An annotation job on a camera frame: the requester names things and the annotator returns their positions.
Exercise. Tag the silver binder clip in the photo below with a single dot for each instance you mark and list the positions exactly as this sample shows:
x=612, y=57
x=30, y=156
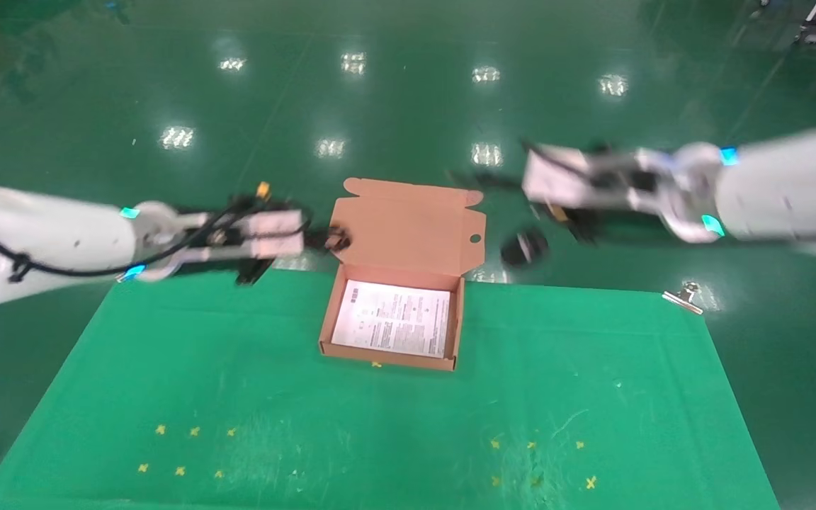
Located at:
x=684, y=299

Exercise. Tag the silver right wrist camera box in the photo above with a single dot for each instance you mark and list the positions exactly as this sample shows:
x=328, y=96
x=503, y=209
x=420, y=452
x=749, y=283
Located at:
x=557, y=180

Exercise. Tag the green table mat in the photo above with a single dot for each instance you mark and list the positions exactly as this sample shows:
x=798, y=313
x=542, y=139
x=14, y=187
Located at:
x=380, y=425

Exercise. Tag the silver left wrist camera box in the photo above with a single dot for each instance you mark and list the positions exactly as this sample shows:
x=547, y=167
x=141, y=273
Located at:
x=273, y=230

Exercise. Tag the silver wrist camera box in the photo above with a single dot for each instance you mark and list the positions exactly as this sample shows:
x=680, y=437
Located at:
x=273, y=230
x=557, y=180

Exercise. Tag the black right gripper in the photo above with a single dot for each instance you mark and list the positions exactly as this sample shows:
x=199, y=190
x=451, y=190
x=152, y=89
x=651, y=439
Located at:
x=603, y=223

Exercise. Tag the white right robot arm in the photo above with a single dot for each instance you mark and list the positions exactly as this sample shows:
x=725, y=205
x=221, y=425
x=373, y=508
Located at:
x=790, y=184

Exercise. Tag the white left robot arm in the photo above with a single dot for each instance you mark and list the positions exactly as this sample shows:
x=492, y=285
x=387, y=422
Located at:
x=40, y=241

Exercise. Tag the open brown cardboard box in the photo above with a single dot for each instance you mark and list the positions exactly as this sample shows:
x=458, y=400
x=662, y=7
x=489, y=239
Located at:
x=408, y=227

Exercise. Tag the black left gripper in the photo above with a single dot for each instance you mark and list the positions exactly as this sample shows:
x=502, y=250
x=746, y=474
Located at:
x=317, y=241

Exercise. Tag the white printed instruction sheet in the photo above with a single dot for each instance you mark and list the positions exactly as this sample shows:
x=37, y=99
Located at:
x=394, y=319

